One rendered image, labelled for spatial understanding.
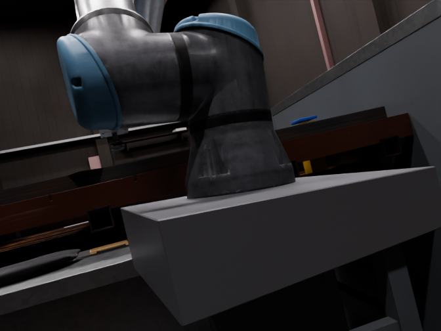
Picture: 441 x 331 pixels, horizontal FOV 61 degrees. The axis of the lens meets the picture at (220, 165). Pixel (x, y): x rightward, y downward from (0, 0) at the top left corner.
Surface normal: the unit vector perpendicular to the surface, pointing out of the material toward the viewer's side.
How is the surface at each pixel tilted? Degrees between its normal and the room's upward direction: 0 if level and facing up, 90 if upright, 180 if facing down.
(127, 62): 85
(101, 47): 66
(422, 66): 90
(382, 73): 90
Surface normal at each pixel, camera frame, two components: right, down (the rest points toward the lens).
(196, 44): 0.21, -0.48
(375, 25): -0.91, 0.21
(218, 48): 0.14, -0.21
